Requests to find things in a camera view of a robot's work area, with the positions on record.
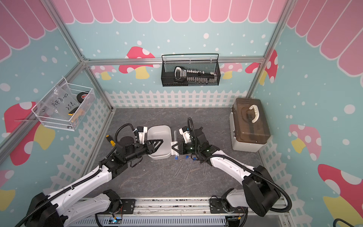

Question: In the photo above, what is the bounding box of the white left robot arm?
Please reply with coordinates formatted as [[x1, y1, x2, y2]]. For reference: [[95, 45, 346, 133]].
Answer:
[[16, 136, 163, 227]]

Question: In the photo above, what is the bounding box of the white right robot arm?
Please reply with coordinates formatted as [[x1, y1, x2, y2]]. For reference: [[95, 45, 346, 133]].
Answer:
[[172, 126, 293, 217]]

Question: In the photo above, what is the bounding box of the white rectangular plastic tray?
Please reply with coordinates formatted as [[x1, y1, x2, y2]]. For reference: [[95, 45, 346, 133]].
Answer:
[[147, 125, 173, 160]]

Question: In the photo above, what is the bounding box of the yellow black screwdriver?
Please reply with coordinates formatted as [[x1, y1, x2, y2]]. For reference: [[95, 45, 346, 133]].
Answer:
[[106, 135, 116, 147]]

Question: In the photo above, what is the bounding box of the brown lidded storage box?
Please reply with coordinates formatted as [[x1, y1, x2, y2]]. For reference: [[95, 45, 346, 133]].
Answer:
[[229, 98, 271, 153]]

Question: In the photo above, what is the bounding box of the black tape roll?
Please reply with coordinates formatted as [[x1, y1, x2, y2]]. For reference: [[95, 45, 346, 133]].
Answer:
[[77, 92, 88, 104]]

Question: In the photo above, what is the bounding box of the black socket tool set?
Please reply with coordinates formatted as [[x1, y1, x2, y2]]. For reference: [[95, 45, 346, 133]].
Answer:
[[174, 67, 219, 86]]

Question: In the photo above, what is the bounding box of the clear labelled plastic bag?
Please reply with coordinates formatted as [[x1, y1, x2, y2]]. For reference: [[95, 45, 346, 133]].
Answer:
[[38, 83, 80, 121]]

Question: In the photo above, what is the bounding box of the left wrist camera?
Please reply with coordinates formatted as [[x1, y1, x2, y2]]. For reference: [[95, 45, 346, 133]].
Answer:
[[133, 126, 147, 144]]

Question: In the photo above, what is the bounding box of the black wire mesh basket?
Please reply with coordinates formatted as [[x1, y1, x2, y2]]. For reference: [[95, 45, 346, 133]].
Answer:
[[161, 54, 221, 87]]

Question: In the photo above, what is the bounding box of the white wire wall basket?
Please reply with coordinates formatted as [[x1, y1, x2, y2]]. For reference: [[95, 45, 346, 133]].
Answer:
[[32, 78, 96, 131]]

